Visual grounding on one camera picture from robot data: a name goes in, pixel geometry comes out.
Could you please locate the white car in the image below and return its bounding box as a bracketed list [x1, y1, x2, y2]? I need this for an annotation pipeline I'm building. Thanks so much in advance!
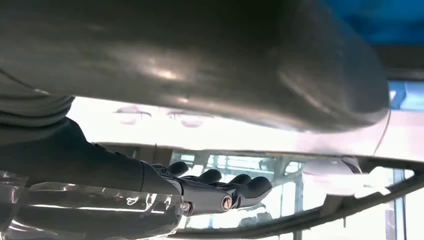
[66, 81, 424, 240]

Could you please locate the white car door handle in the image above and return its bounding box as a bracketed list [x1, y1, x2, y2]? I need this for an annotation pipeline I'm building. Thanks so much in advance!
[114, 105, 153, 126]
[165, 110, 216, 129]

